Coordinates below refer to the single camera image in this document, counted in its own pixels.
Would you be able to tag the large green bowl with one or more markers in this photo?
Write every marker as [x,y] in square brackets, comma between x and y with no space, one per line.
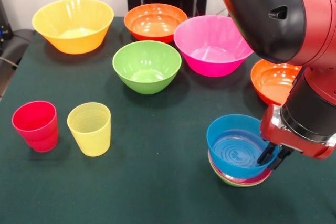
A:
[147,77]

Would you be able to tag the large yellow-orange bowl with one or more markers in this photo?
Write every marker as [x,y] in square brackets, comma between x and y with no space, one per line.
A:
[73,43]

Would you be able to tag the red cup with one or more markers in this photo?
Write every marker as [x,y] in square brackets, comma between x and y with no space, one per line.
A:
[34,119]
[43,145]

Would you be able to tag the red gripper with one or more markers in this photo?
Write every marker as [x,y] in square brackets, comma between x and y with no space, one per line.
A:
[288,142]

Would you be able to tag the blue bowl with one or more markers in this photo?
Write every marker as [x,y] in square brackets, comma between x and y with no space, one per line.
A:
[231,150]

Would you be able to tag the small green bowl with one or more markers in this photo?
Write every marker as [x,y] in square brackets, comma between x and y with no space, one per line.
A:
[236,184]

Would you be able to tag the dark grey seat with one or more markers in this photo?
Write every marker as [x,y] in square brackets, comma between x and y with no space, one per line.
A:
[15,45]

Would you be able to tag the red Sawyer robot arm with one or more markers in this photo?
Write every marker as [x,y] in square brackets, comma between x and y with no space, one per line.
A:
[275,16]

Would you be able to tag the large pink bowl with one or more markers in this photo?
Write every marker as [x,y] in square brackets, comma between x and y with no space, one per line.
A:
[210,61]

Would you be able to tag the black equipment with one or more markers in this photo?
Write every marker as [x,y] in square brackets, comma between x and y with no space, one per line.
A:
[4,24]

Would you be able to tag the orange shallow bowl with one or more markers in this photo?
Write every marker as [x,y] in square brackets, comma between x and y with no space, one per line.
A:
[155,26]
[270,82]

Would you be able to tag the dark green tablecloth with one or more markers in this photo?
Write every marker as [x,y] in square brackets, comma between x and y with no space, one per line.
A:
[157,195]

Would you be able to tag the yellow cup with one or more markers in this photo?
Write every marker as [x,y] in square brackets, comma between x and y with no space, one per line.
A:
[90,134]

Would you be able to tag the small red bowl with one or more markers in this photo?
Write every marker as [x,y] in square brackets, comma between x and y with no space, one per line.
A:
[218,171]

